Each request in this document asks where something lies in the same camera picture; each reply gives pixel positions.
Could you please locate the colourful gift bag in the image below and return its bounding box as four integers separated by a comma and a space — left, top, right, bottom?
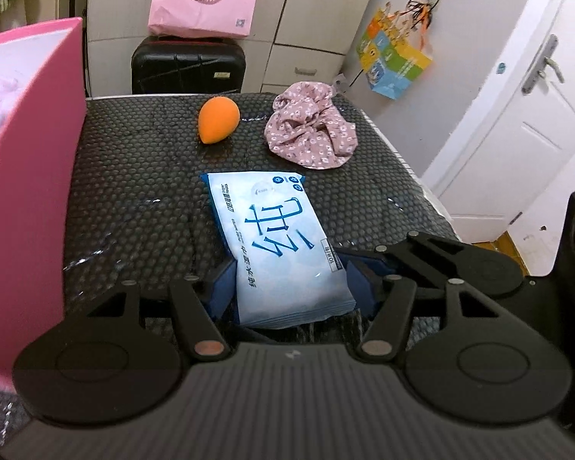
355, 0, 434, 101

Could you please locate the blue wet wipes pack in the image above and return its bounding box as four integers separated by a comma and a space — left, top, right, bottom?
200, 171, 357, 329

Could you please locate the black honeycomb mat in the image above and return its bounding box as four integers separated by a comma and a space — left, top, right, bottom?
0, 91, 463, 442

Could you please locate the silver door handle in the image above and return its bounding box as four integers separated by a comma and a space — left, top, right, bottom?
522, 34, 565, 95

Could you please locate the orange makeup sponge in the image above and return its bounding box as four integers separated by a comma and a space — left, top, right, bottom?
198, 97, 241, 145

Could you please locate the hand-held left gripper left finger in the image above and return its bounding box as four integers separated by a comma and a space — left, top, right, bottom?
84, 259, 238, 364

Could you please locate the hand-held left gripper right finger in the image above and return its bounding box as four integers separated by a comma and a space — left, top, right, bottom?
345, 260, 506, 364

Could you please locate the pink floral cloth cap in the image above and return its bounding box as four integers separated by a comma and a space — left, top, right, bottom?
263, 81, 358, 169

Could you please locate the black suitcase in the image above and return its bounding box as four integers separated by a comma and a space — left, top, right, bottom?
131, 34, 246, 95

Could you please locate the pink storage box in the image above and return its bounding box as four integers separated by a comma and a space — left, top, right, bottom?
0, 16, 89, 386

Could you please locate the pink tote bag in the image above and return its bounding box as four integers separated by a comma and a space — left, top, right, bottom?
148, 0, 263, 39

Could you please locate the beige wardrobe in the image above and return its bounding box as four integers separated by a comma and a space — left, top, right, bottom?
86, 0, 398, 99

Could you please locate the white door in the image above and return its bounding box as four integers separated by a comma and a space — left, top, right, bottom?
422, 0, 575, 245

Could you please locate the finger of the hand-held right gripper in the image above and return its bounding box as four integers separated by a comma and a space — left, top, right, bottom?
338, 231, 465, 289

